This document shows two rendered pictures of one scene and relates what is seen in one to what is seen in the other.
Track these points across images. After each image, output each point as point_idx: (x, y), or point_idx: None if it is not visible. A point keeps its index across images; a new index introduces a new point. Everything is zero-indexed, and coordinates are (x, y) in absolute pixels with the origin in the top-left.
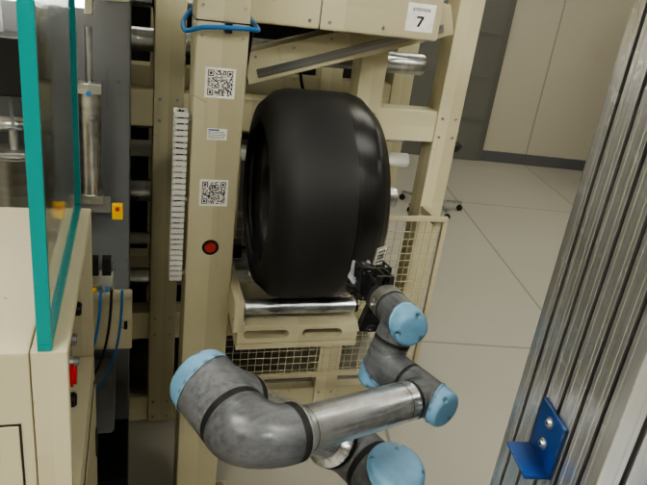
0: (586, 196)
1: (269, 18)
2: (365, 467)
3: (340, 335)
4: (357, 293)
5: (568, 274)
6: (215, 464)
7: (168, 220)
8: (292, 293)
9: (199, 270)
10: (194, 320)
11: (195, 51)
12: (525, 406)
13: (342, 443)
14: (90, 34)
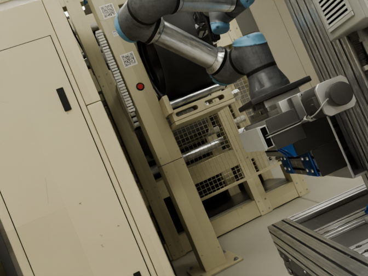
0: None
1: (122, 1)
2: (234, 50)
3: (224, 98)
4: (200, 24)
5: None
6: (206, 216)
7: (128, 133)
8: (186, 80)
9: (141, 100)
10: (151, 128)
11: (92, 2)
12: None
13: (218, 50)
14: None
